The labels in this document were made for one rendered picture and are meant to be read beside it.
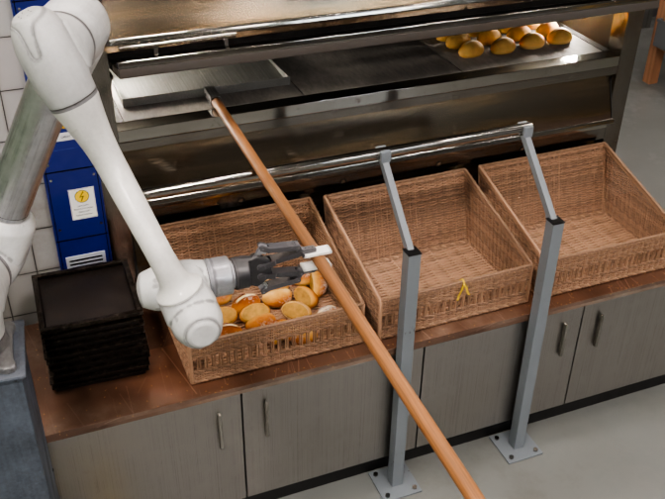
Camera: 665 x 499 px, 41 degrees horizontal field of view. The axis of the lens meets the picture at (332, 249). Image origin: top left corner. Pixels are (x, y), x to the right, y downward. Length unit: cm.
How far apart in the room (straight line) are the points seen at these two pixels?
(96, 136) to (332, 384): 127
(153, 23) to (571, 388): 191
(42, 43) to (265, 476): 167
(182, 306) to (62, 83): 48
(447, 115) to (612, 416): 130
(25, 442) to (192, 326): 64
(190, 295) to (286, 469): 125
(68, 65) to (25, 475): 105
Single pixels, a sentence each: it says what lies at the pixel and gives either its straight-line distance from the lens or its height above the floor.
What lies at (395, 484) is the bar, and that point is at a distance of 313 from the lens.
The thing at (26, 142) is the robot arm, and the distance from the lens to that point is 204.
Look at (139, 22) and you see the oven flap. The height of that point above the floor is 150.
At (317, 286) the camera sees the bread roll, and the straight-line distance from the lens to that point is 291.
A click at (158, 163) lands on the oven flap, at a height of 105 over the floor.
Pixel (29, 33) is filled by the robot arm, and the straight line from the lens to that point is 176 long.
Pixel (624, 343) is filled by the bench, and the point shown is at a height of 32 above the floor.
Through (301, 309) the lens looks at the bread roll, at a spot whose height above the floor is 64.
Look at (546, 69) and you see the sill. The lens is 325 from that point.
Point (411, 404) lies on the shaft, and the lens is 169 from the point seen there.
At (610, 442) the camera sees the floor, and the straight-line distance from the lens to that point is 345.
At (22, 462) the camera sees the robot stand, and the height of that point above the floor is 73.
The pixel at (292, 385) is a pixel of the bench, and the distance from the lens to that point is 271.
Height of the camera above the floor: 234
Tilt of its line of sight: 33 degrees down
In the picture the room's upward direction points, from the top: 1 degrees clockwise
